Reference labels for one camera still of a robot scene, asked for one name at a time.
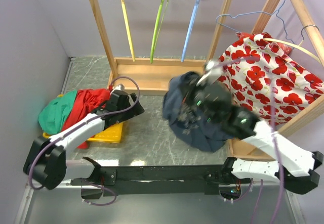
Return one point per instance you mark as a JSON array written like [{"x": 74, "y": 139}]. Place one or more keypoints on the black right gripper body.
[{"x": 198, "y": 98}]

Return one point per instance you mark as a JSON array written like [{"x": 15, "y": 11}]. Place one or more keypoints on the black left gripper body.
[{"x": 126, "y": 105}]

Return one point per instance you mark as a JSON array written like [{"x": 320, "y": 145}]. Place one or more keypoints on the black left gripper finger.
[
  {"x": 135, "y": 98},
  {"x": 134, "y": 111}
]

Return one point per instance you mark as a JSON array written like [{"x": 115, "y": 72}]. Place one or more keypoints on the yellow plastic tray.
[{"x": 111, "y": 135}]

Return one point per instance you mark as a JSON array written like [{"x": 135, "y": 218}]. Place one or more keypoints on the navy blue tank top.
[{"x": 188, "y": 123}]

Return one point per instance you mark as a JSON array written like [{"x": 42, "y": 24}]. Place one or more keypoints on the light blue plastic hanger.
[{"x": 189, "y": 30}]

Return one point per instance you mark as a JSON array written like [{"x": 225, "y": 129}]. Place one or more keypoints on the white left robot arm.
[{"x": 46, "y": 162}]

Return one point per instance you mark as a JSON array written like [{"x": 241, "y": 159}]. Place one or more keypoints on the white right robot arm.
[{"x": 291, "y": 166}]

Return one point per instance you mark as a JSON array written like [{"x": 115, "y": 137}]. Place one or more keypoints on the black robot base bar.
[{"x": 176, "y": 179}]

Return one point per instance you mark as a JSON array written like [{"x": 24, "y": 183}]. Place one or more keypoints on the yellow hanger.
[{"x": 123, "y": 7}]

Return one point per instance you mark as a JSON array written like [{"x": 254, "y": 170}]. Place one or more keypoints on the green hanger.
[{"x": 158, "y": 22}]

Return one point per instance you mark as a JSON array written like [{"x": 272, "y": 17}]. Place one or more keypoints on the cream wooden hanger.
[{"x": 295, "y": 46}]

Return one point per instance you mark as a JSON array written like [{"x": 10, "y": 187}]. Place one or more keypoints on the red garment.
[{"x": 86, "y": 100}]

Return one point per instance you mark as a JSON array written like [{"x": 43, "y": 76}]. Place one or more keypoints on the poppy print garment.
[{"x": 262, "y": 78}]

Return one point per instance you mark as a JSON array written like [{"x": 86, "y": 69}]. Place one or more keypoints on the green garment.
[{"x": 54, "y": 114}]

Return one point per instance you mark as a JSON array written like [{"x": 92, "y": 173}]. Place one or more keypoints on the wooden side clothes rack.
[{"x": 241, "y": 149}]

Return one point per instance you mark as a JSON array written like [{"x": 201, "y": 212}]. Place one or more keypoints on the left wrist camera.
[{"x": 119, "y": 87}]

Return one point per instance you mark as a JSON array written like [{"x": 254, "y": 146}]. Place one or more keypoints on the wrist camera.
[
  {"x": 119, "y": 87},
  {"x": 213, "y": 70}
]

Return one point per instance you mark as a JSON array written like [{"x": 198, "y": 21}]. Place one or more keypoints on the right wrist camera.
[{"x": 213, "y": 70}]

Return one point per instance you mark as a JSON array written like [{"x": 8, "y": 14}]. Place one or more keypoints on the blue wire hanger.
[{"x": 275, "y": 13}]

